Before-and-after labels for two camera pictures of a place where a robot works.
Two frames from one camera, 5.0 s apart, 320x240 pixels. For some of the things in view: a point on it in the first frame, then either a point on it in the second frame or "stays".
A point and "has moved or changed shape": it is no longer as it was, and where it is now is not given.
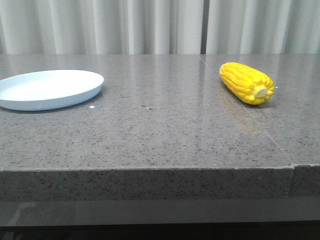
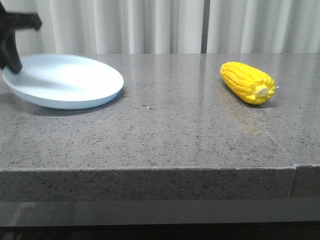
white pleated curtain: (146, 27) stays
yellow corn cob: (253, 86) stays
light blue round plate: (48, 89) has moved or changed shape
